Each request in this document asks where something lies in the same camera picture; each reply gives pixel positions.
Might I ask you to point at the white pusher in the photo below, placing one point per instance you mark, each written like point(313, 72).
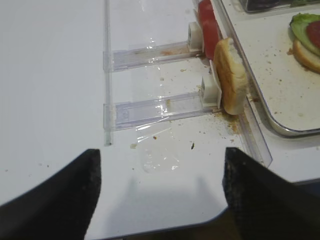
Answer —
point(211, 91)
point(195, 41)

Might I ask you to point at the clear left inner rail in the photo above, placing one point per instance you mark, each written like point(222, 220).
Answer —
point(246, 125)

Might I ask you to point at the metal baking tray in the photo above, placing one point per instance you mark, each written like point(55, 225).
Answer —
point(289, 92)

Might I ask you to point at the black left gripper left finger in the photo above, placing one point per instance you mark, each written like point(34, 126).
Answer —
point(60, 208)

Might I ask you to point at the white pusher lower left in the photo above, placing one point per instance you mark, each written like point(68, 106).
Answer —
point(211, 91)

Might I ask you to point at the clear upper left track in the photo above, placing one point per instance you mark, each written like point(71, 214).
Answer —
point(121, 60)

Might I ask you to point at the tomato slice on tray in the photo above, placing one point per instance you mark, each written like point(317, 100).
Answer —
point(313, 33)

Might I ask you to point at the standing tomato slice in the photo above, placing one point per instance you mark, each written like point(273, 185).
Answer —
point(210, 28)

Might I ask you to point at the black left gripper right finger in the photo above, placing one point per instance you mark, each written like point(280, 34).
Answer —
point(266, 206)

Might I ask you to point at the white pusher upper left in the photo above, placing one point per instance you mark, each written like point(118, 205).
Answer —
point(195, 41)

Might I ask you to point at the clear track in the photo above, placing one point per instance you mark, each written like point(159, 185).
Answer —
point(121, 60)
point(127, 115)

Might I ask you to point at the clear plastic container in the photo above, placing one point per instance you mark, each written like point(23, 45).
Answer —
point(254, 6)

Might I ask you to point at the bottom bun on tray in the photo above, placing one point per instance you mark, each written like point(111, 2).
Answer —
point(306, 57)

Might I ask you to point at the standing bread slice left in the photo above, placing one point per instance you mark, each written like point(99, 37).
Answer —
point(232, 76)

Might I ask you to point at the lettuce leaf on tray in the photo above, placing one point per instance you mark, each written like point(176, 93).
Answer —
point(298, 25)

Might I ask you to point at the clear lower left track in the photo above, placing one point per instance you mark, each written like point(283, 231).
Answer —
point(127, 115)

